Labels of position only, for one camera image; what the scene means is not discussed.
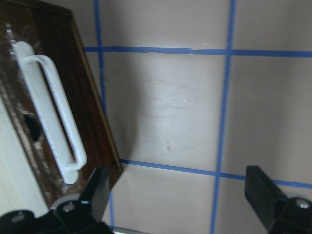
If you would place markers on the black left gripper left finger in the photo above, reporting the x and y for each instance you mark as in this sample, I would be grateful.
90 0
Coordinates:
95 195

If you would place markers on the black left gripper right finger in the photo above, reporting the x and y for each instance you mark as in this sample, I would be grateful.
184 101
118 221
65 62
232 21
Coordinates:
278 212

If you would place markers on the cream white cabinet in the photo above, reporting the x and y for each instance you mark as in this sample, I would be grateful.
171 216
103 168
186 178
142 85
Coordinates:
18 187

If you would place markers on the white drawer handle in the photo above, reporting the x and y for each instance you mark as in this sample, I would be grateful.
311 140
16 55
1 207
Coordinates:
52 107

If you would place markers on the dark brown wooden drawer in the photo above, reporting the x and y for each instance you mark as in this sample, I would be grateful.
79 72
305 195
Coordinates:
52 31

